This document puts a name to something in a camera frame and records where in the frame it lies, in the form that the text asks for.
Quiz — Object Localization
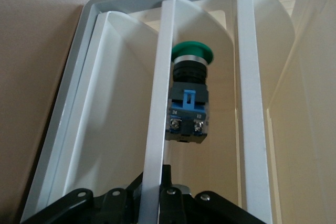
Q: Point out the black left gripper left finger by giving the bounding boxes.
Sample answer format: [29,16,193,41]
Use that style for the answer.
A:
[20,173,144,224]

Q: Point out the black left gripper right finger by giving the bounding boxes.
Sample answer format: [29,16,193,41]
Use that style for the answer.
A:
[158,164,266,224]

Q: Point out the green mushroom push button switch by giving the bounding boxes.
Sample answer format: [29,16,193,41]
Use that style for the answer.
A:
[165,40,215,145]

